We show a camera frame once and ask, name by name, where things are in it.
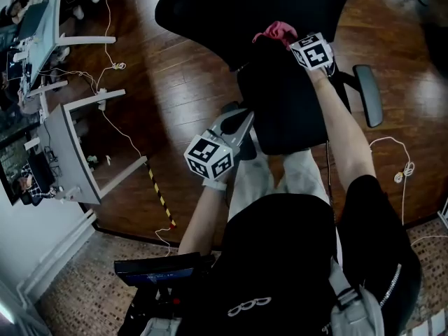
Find person's right forearm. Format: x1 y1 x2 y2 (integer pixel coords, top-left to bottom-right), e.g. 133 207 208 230
307 66 377 189

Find person's left forearm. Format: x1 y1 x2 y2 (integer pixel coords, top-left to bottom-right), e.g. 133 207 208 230
178 181 229 256

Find black cable bundle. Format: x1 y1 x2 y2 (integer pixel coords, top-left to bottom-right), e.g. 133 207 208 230
43 145 62 179

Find grey desk with white legs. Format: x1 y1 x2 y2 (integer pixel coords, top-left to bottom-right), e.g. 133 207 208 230
24 88 148 207

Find light blue desk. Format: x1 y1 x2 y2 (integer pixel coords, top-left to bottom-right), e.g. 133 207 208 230
6 0 117 99

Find white power strip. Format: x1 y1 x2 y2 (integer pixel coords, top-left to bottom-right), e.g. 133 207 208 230
52 185 83 203

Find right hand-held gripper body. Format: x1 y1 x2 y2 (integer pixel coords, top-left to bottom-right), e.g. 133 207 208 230
289 31 334 72

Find white baseboard pipes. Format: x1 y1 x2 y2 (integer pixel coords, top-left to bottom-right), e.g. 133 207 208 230
17 208 97 312

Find grey harness strap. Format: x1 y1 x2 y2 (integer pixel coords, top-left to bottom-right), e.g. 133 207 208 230
327 257 386 336
139 316 183 336

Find white cable with plug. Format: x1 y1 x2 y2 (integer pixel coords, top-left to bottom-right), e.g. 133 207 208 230
369 136 417 225

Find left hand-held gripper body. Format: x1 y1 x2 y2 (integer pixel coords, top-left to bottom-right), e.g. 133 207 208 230
184 128 241 182

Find black chest monitor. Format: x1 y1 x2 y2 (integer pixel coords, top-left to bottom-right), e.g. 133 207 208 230
114 252 216 288

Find thin coiled white cable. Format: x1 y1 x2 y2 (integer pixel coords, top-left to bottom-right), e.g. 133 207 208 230
38 0 127 96

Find white floor cable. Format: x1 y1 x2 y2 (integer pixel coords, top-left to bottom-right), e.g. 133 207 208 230
99 106 176 259

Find person's light grey trousers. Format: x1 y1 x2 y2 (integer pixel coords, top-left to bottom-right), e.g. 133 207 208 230
227 148 332 224

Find yellow black striped floor strip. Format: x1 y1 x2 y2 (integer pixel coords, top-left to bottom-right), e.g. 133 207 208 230
144 159 178 229

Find black chair seat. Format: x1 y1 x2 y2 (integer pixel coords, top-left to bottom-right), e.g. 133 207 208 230
237 42 328 156

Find black chair armrest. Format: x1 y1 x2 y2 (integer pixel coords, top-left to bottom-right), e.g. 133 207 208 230
220 101 246 116
352 64 384 130

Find pink cloth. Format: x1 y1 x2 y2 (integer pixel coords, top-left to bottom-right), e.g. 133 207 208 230
252 20 300 50

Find person's black shirt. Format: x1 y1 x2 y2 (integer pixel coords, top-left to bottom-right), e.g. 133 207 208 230
118 175 423 336

